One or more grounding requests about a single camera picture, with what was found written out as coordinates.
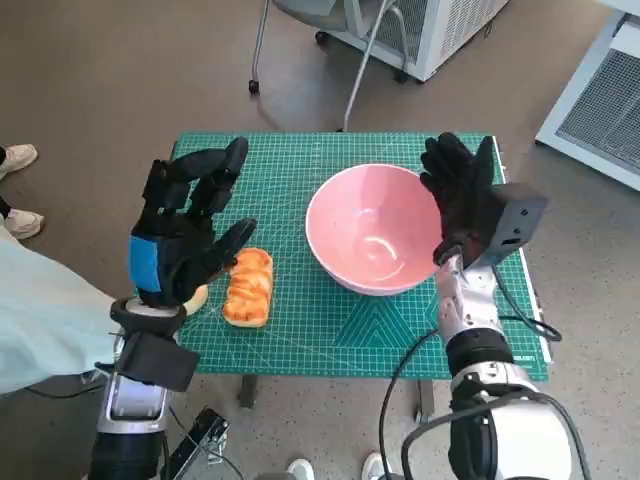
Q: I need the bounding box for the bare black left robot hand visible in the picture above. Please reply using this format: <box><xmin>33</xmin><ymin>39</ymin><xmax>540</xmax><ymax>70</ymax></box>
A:
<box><xmin>127</xmin><ymin>135</ymin><xmax>259</xmax><ymax>309</ymax></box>

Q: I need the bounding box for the white mesh cabinet on casters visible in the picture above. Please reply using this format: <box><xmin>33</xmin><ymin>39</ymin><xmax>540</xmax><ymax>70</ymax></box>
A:
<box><xmin>314</xmin><ymin>0</ymin><xmax>511</xmax><ymax>84</ymax></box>

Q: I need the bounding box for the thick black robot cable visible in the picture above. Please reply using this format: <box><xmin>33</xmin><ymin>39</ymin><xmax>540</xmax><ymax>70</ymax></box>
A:
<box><xmin>402</xmin><ymin>389</ymin><xmax>594</xmax><ymax>480</ymax></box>

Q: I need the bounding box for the green cutting mat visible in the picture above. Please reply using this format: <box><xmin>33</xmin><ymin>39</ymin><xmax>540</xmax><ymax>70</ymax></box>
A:
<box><xmin>169</xmin><ymin>131</ymin><xmax>551</xmax><ymax>380</ymax></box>

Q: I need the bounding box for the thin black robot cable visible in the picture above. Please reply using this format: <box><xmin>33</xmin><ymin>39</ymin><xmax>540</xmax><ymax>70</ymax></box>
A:
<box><xmin>378</xmin><ymin>329</ymin><xmax>444</xmax><ymax>480</ymax></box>

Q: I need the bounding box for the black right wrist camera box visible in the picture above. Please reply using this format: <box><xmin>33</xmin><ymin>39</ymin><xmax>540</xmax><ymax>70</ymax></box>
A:
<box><xmin>480</xmin><ymin>182</ymin><xmax>550</xmax><ymax>266</ymax></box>

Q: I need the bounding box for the black metal frame with caster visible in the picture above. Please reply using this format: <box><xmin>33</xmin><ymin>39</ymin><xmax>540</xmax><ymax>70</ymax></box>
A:
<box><xmin>159</xmin><ymin>407</ymin><xmax>232</xmax><ymax>480</ymax></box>

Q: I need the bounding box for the orange braided toy bread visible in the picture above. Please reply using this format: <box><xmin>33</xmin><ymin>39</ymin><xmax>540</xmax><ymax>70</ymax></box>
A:
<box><xmin>222</xmin><ymin>246</ymin><xmax>275</xmax><ymax>330</ymax></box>

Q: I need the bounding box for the white shoe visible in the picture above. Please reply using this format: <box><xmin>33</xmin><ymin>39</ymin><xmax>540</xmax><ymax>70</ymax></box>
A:
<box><xmin>287</xmin><ymin>457</ymin><xmax>316</xmax><ymax>480</ymax></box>
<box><xmin>362</xmin><ymin>452</ymin><xmax>394</xmax><ymax>480</ymax></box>

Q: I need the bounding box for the pink bowl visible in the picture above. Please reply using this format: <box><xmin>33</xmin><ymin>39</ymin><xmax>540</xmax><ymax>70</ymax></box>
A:
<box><xmin>304</xmin><ymin>163</ymin><xmax>446</xmax><ymax>297</ymax></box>

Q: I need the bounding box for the black table leg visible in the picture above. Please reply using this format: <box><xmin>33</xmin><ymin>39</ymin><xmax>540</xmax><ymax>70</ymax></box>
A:
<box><xmin>238</xmin><ymin>375</ymin><xmax>259</xmax><ymax>410</ymax></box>
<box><xmin>413</xmin><ymin>377</ymin><xmax>435</xmax><ymax>426</ymax></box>

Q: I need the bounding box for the beige shoe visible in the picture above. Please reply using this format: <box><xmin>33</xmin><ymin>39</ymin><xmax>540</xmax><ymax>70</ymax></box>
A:
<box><xmin>0</xmin><ymin>143</ymin><xmax>39</xmax><ymax>177</ymax></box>
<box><xmin>2</xmin><ymin>208</ymin><xmax>45</xmax><ymax>240</ymax></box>

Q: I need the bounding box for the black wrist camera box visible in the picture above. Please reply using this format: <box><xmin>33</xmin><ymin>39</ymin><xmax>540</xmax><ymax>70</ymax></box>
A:
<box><xmin>117</xmin><ymin>332</ymin><xmax>201</xmax><ymax>392</ymax></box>
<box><xmin>480</xmin><ymin>182</ymin><xmax>550</xmax><ymax>266</ymax></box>

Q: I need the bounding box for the grey office chair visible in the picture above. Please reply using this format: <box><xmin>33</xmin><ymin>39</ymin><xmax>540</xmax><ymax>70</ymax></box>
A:
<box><xmin>247</xmin><ymin>0</ymin><xmax>409</xmax><ymax>134</ymax></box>

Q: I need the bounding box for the large white mesh cabinet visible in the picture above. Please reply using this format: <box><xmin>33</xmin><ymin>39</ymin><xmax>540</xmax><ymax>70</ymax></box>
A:
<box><xmin>534</xmin><ymin>9</ymin><xmax>640</xmax><ymax>192</ymax></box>

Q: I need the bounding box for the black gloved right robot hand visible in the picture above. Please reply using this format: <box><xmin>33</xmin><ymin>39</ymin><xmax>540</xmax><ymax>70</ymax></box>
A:
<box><xmin>418</xmin><ymin>131</ymin><xmax>497</xmax><ymax>244</ymax></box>

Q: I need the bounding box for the pale round toy bun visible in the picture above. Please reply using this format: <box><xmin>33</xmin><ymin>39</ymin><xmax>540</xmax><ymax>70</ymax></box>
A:
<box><xmin>180</xmin><ymin>283</ymin><xmax>210</xmax><ymax>317</ymax></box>

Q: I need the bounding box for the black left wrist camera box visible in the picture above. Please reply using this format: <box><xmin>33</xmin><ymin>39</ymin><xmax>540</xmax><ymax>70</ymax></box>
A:
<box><xmin>117</xmin><ymin>332</ymin><xmax>201</xmax><ymax>392</ymax></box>

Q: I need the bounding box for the black floor cable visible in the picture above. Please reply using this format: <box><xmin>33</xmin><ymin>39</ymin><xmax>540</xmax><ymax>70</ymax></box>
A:
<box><xmin>27</xmin><ymin>382</ymin><xmax>109</xmax><ymax>400</ymax></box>

